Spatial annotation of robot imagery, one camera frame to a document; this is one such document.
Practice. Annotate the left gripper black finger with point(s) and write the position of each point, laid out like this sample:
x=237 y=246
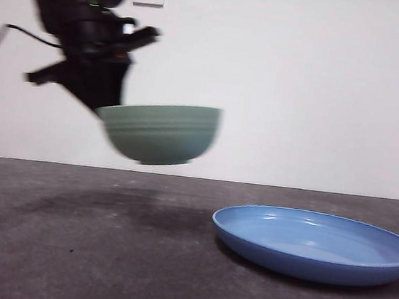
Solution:
x=115 y=80
x=85 y=80

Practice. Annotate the green ribbed bowl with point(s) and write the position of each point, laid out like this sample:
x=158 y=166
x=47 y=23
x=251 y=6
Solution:
x=161 y=135

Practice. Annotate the blue round plate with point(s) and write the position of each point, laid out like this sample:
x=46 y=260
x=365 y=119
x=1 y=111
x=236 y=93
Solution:
x=302 y=260

